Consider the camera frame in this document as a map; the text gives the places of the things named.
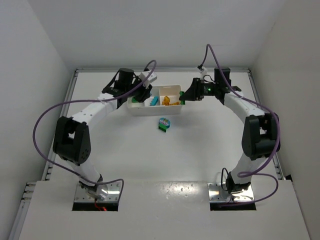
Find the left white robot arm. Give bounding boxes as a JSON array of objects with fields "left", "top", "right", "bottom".
[{"left": 53, "top": 68, "right": 157, "bottom": 200}]

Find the teal 2x4 lego brick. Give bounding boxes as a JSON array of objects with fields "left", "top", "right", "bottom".
[{"left": 149, "top": 96, "right": 160, "bottom": 107}]

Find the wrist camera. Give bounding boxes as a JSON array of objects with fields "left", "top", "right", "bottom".
[
  {"left": 197, "top": 64, "right": 208, "bottom": 80},
  {"left": 138, "top": 70, "right": 158, "bottom": 88}
]

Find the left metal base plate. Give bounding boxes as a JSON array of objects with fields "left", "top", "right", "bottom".
[{"left": 74, "top": 181, "right": 122, "bottom": 203}]

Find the white three-compartment tray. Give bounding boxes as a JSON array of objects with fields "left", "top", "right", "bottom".
[{"left": 126, "top": 85, "right": 183, "bottom": 117}]

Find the green lego plate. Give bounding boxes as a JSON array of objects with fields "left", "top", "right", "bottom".
[{"left": 179, "top": 91, "right": 186, "bottom": 105}]

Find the metal base plate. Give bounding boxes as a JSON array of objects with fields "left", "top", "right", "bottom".
[
  {"left": 207, "top": 182, "right": 255, "bottom": 204},
  {"left": 74, "top": 181, "right": 122, "bottom": 203}
]

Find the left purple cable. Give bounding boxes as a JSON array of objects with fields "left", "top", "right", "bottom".
[{"left": 32, "top": 59, "right": 158, "bottom": 198}]

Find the yellow round face lego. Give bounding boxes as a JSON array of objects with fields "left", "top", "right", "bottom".
[{"left": 162, "top": 96, "right": 171, "bottom": 106}]

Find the teal frog lily lego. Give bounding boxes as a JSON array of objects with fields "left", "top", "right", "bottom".
[{"left": 159, "top": 117, "right": 171, "bottom": 128}]

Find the yellow lego plate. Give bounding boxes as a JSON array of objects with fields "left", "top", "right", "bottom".
[{"left": 169, "top": 101, "right": 181, "bottom": 106}]

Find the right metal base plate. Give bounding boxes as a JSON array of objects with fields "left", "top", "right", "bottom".
[{"left": 207, "top": 182, "right": 255, "bottom": 204}]

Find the green curved lego brick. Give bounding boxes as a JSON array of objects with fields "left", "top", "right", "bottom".
[{"left": 158, "top": 123, "right": 168, "bottom": 133}]

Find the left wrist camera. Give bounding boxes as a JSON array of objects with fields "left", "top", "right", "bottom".
[{"left": 138, "top": 70, "right": 158, "bottom": 88}]

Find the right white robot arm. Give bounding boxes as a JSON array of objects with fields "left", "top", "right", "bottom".
[{"left": 179, "top": 66, "right": 280, "bottom": 194}]

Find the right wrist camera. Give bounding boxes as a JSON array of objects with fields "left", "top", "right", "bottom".
[{"left": 197, "top": 64, "right": 208, "bottom": 80}]

